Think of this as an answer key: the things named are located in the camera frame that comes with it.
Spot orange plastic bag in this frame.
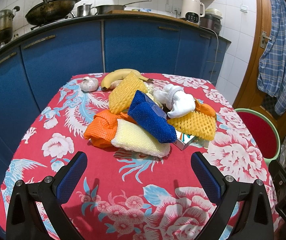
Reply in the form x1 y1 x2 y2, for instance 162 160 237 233
83 109 136 148

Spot crumpled white paper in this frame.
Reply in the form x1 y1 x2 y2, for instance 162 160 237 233
145 83 167 109

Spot ginger root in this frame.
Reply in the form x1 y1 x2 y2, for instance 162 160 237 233
109 80 122 89

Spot dark rice cooker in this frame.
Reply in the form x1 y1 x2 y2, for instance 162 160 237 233
199 8 223 35

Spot yellow banana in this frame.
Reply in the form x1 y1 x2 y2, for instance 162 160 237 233
101 69 153 90

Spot metal door handle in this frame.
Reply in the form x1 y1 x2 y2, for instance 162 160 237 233
260 31 272 49

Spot white power cable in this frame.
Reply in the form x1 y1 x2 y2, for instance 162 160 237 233
199 26 220 82

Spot small white card box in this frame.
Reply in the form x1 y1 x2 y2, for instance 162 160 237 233
173 131 196 151

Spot blue kitchen cabinets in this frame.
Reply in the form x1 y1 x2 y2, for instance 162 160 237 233
0 14 232 238

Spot wooden door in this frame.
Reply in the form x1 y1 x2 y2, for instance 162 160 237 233
233 0 286 138

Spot small orange knotted bag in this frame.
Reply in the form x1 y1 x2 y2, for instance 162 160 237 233
195 99 216 118

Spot small steel kettle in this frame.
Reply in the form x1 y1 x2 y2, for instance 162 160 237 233
77 3 97 17

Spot red green plastic basin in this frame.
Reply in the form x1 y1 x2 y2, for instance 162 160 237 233
235 108 281 166

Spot yellow foam fruit net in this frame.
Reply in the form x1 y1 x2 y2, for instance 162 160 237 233
108 72 148 114

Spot white garlic bulb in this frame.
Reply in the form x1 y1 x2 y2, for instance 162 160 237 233
80 76 99 92

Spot white knotted sock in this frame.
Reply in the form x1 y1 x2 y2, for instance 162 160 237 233
153 84 196 119

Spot cream yellow sponge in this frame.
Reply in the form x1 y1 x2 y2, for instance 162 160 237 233
111 119 171 158

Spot red floral tablecloth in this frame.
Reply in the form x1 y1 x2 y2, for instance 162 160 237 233
0 73 277 239

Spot steel frying pan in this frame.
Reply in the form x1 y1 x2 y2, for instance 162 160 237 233
95 0 151 15

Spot blue mesh sponge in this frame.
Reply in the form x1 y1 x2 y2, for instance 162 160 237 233
128 90 177 144

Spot white electric kettle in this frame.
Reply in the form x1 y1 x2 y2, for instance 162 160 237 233
180 0 205 26

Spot blue plaid shirt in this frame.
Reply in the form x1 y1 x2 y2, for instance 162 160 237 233
257 0 286 115

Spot black wok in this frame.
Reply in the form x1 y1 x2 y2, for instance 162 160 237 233
25 0 81 26

